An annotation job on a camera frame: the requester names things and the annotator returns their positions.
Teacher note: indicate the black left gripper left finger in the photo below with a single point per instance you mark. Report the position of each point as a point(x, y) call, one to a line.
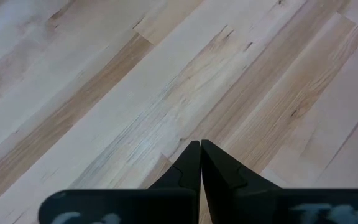
point(186, 171)

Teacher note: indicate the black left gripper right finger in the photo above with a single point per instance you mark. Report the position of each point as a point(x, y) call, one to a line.
point(225, 180)

